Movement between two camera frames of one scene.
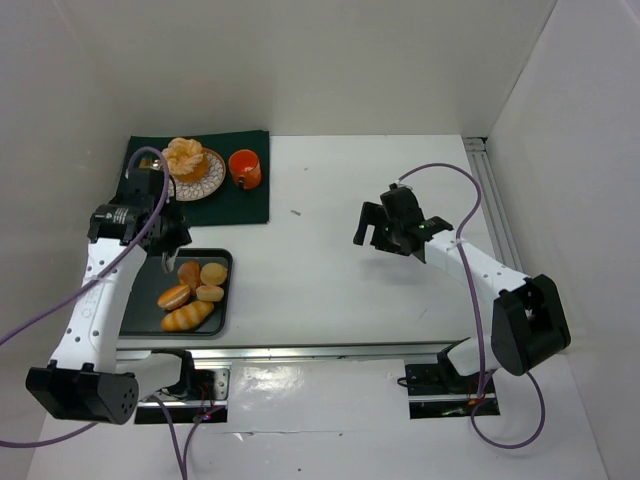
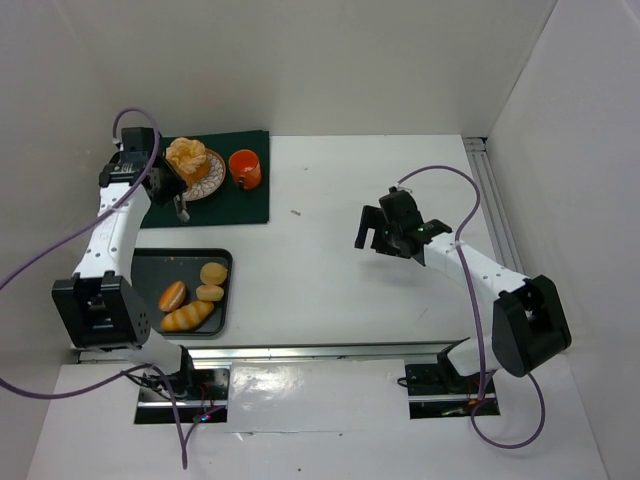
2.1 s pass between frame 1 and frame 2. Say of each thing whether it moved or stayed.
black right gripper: stayed
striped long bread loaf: stayed
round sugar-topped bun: stayed
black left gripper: moved
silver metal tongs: moved
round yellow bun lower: stayed
